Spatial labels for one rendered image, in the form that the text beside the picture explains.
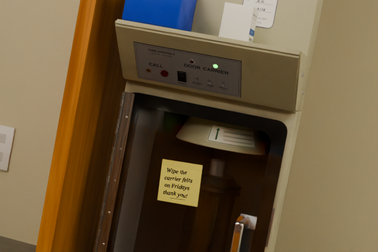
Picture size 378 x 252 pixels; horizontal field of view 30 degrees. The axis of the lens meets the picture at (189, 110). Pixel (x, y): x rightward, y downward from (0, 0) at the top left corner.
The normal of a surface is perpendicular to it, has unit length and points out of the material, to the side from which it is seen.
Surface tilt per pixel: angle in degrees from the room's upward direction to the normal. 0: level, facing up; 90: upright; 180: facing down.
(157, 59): 135
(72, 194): 90
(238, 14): 90
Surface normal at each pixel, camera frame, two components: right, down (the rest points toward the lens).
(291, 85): -0.30, 0.70
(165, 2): -0.24, 0.00
